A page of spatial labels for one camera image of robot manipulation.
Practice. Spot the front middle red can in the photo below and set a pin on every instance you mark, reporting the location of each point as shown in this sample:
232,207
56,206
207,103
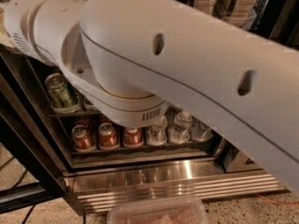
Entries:
108,138

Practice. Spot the white can rightmost on shelf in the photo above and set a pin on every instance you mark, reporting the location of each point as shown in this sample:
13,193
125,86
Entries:
235,12

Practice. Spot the front left green can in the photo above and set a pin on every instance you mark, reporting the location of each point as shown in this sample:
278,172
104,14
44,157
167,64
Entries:
60,92

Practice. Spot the open glass fridge door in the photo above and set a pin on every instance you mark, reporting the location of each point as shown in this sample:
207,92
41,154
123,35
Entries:
24,140

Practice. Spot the front right red can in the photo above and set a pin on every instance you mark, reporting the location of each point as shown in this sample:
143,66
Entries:
132,137

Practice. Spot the red can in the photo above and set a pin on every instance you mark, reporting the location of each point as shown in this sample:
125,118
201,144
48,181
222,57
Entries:
108,138
132,137
83,141

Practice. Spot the left water bottle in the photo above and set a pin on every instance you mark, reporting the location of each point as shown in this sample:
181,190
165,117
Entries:
157,132

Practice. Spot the front left red can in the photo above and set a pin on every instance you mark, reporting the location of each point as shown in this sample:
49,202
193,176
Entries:
83,141

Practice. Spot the middle water bottle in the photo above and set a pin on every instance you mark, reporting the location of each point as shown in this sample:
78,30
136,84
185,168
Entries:
180,129

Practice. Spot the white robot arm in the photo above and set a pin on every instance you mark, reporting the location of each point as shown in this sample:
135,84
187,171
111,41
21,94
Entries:
133,58

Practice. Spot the clear plastic container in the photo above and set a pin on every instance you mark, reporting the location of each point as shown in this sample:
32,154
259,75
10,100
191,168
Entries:
170,210

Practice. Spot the stainless steel fridge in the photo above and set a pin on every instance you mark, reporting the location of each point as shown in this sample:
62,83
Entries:
101,179

